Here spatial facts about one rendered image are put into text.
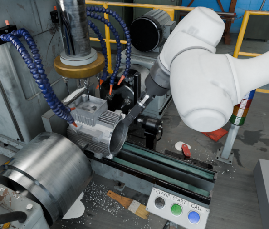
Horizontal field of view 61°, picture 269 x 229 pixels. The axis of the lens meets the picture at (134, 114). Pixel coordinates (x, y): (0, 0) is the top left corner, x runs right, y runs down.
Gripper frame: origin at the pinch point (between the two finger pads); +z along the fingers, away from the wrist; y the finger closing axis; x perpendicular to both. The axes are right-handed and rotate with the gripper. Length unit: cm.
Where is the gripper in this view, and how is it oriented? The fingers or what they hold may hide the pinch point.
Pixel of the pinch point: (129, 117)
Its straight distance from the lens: 79.3
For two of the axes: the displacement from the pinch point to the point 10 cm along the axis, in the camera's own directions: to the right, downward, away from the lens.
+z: -4.6, 5.6, 6.9
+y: -4.4, 5.4, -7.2
